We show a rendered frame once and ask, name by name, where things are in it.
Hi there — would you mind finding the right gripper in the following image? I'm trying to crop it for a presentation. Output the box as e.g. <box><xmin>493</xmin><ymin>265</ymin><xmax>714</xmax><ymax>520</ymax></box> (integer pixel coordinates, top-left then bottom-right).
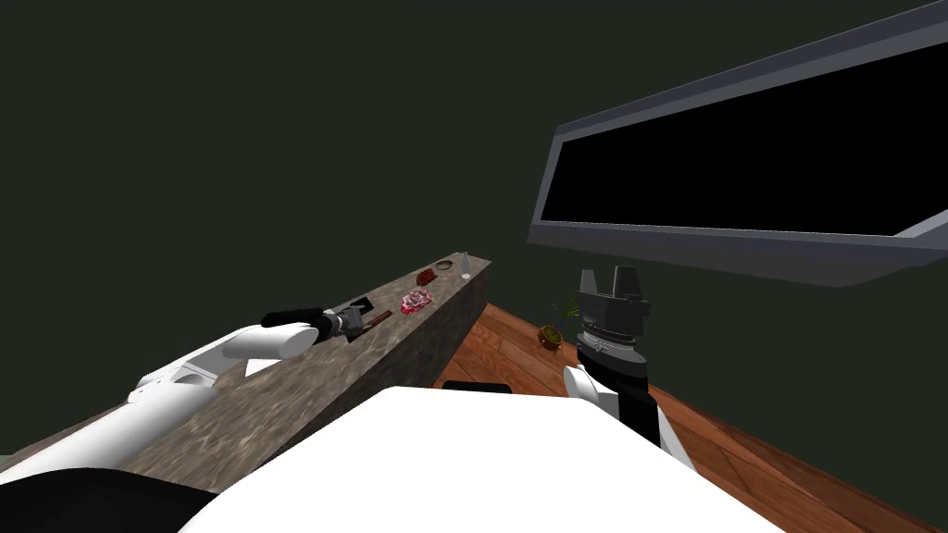
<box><xmin>575</xmin><ymin>266</ymin><xmax>653</xmax><ymax>336</ymax></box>

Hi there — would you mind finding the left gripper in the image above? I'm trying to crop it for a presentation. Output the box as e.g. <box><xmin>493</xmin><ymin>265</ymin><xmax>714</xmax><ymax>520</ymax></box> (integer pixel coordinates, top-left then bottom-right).
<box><xmin>330</xmin><ymin>297</ymin><xmax>376</xmax><ymax>339</ymax></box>

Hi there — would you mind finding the brown wooden stick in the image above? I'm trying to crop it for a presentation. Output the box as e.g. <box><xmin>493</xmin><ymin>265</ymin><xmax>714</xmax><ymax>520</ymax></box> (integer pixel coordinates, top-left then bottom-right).
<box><xmin>349</xmin><ymin>310</ymin><xmax>394</xmax><ymax>343</ymax></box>

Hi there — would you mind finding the potted green plant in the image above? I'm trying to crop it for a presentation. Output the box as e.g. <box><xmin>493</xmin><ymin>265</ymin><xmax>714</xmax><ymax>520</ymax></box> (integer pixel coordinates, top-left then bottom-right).
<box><xmin>537</xmin><ymin>297</ymin><xmax>582</xmax><ymax>353</ymax></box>

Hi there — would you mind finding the grey framed dark window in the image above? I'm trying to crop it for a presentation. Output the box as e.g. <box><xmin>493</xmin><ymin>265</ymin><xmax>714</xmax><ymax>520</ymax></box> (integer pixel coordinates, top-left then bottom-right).
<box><xmin>526</xmin><ymin>0</ymin><xmax>948</xmax><ymax>290</ymax></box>

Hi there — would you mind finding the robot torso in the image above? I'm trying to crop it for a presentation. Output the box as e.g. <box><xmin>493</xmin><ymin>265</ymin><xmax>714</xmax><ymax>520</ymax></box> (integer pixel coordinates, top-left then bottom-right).
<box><xmin>177</xmin><ymin>380</ymin><xmax>788</xmax><ymax>533</ymax></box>

